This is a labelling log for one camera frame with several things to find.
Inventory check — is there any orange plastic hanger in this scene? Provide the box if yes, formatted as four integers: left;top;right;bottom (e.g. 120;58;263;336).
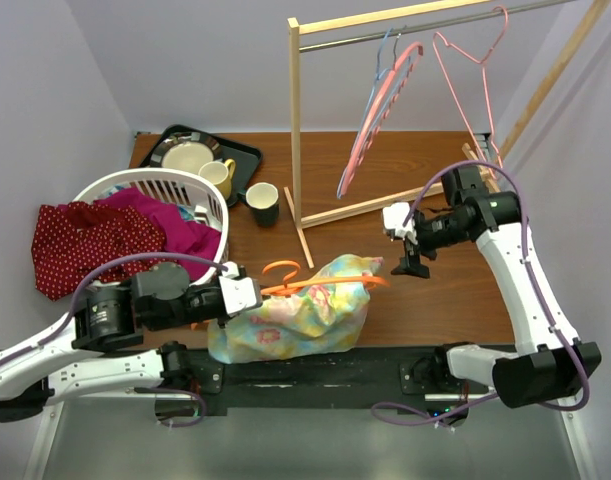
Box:
260;260;390;297

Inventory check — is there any floral pastel skirt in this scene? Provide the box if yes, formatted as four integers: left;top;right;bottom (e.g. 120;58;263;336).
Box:
207;254;383;364

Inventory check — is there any pink plastic hanger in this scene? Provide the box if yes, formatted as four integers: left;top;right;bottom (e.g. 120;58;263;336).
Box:
340;41;425;187

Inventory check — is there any red polka dot skirt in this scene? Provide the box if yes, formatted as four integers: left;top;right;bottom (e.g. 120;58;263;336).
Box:
31;202;166;301

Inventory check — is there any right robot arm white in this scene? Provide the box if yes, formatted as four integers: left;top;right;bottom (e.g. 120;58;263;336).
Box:
382;160;602;412

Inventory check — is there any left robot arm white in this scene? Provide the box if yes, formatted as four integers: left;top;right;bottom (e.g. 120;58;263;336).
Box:
0;262;262;427

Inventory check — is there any magenta cloth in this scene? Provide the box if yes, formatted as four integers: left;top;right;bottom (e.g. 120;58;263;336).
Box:
94;187;221;261

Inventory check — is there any white laundry basket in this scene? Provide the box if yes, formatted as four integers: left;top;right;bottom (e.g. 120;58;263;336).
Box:
74;167;230;263

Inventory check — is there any black mug cream inside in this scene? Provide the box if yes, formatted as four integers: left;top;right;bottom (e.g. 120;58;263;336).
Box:
238;182;279;228

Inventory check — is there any yellow mug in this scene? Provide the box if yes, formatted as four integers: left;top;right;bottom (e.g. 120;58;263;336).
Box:
198;159;236;200

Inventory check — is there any black tray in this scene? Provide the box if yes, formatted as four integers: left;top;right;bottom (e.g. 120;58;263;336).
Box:
134;124;263;208

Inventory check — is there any cream plate black rim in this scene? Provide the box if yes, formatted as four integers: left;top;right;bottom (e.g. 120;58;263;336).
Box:
150;131;223;174

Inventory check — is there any wooden clothes rack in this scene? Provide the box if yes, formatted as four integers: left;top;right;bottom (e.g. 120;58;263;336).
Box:
283;0;611;270

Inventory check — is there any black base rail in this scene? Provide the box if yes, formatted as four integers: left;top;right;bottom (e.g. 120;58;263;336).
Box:
134;344;491;419

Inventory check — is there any blue wire hanger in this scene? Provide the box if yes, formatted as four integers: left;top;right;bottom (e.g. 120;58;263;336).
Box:
335;25;414;200

